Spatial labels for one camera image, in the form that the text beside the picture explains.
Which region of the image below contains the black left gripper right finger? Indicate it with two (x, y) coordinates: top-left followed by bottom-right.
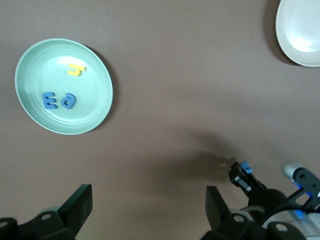
(202, 185), (266, 240)

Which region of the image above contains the blue foam capital W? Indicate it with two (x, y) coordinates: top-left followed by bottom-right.
(240, 161), (253, 175)

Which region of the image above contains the beige plate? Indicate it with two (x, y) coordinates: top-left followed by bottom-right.
(275, 0), (320, 68)

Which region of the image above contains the yellow foam letter y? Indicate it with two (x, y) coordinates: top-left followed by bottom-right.
(66, 63), (88, 77)

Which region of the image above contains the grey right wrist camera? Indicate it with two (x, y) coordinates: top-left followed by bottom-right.
(281, 161), (320, 213)

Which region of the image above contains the blue foam letter a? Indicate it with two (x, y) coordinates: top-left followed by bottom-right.
(61, 92), (77, 110)

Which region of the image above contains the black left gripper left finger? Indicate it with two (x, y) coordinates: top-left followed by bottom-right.
(32, 183), (93, 240)

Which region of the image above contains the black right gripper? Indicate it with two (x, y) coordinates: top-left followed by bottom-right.
(228, 161), (301, 221)

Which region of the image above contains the green plate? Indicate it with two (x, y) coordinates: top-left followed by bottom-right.
(14, 38), (114, 136)

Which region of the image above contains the blue foam letter m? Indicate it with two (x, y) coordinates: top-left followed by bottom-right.
(41, 92), (57, 110)

